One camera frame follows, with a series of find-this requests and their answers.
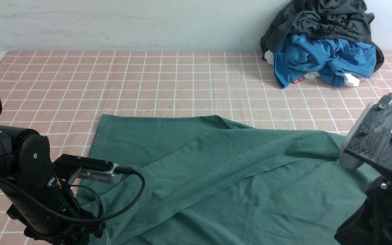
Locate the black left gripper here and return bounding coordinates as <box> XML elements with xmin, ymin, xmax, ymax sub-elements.
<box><xmin>6</xmin><ymin>201</ymin><xmax>106</xmax><ymax>245</ymax></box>

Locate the green long-sleeve top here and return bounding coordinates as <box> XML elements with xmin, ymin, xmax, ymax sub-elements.
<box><xmin>89</xmin><ymin>115</ymin><xmax>378</xmax><ymax>245</ymax></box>

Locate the blue crumpled garment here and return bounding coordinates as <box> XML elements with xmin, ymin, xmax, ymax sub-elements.
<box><xmin>274</xmin><ymin>33</ymin><xmax>377</xmax><ymax>88</ymax></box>

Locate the pink grid-pattern table cloth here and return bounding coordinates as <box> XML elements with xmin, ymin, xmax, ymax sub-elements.
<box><xmin>0</xmin><ymin>50</ymin><xmax>392</xmax><ymax>245</ymax></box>

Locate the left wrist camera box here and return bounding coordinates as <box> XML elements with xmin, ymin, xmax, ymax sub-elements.
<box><xmin>53</xmin><ymin>154</ymin><xmax>134</xmax><ymax>184</ymax></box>

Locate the dark grey crumpled garment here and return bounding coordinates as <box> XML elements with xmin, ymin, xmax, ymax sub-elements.
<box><xmin>260</xmin><ymin>0</ymin><xmax>385</xmax><ymax>71</ymax></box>

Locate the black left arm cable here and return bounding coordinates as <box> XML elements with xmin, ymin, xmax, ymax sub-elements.
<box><xmin>0</xmin><ymin>81</ymin><xmax>146</xmax><ymax>224</ymax></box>

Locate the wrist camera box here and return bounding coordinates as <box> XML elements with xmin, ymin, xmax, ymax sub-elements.
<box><xmin>53</xmin><ymin>154</ymin><xmax>134</xmax><ymax>184</ymax></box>
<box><xmin>339</xmin><ymin>93</ymin><xmax>392</xmax><ymax>169</ymax></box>

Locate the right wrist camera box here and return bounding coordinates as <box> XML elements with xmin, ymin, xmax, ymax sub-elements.
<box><xmin>339</xmin><ymin>93</ymin><xmax>392</xmax><ymax>169</ymax></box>

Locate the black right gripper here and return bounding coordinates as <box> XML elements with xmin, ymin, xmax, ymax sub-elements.
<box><xmin>334</xmin><ymin>137</ymin><xmax>392</xmax><ymax>245</ymax></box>

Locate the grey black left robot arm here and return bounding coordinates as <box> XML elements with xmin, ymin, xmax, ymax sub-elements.
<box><xmin>0</xmin><ymin>126</ymin><xmax>106</xmax><ymax>245</ymax></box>

